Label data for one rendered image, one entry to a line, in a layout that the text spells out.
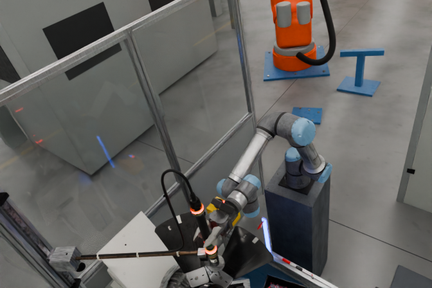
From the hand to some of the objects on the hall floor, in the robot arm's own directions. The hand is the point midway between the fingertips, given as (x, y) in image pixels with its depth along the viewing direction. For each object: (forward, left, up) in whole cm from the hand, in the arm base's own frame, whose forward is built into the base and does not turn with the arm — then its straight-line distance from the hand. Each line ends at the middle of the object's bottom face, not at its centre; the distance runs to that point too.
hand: (200, 240), depth 118 cm
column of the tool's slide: (+42, -61, -149) cm, 166 cm away
